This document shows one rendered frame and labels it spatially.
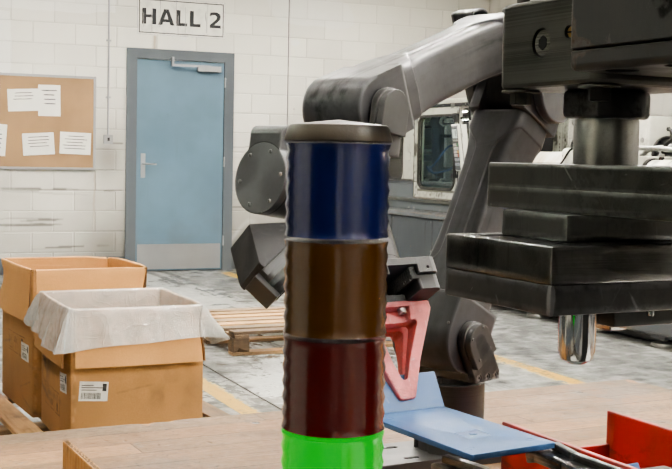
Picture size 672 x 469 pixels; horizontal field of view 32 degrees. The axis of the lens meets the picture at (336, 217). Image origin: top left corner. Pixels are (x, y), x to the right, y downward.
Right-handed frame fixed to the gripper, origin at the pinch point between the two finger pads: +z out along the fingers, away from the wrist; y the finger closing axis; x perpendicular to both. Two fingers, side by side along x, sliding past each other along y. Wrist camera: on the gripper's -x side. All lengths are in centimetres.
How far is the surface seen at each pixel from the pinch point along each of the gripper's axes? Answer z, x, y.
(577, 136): -4.1, -4.1, 31.6
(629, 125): -3.5, -2.2, 33.8
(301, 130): 3, -30, 45
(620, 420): 4.2, 23.5, -3.5
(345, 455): 14, -29, 40
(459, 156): -367, 502, -600
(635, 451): 7.2, 23.3, -3.0
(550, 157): -330, 538, -540
